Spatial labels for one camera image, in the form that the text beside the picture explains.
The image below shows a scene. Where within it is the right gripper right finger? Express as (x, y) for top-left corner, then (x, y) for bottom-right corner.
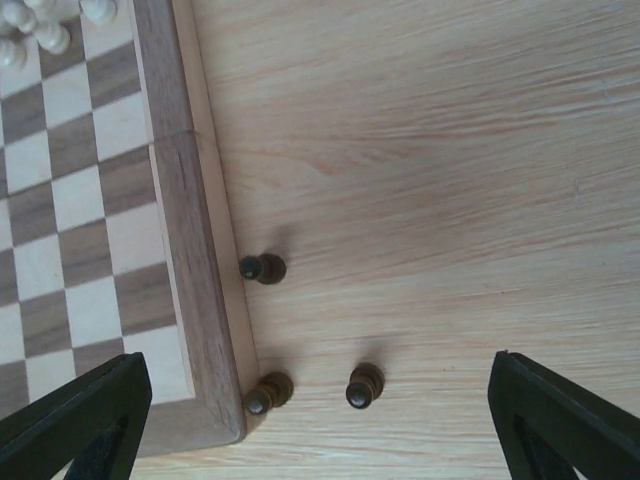
(487, 351), (639, 479)

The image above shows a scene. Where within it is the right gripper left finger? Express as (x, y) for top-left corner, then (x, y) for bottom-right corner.
(1, 352), (152, 479)

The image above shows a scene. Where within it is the dark pawn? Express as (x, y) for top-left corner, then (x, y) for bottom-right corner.
(239, 253), (287, 285)
(244, 371), (294, 416)
(345, 363), (384, 409)

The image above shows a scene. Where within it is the wooden chess board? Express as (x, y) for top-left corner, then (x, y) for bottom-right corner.
(1, 1), (258, 456)

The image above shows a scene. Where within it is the white pawn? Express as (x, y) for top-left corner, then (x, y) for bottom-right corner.
(0, 38), (27, 70)
(33, 20), (71, 55)

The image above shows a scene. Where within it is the white rook right corner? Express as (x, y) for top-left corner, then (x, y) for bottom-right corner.
(79, 0), (118, 26)

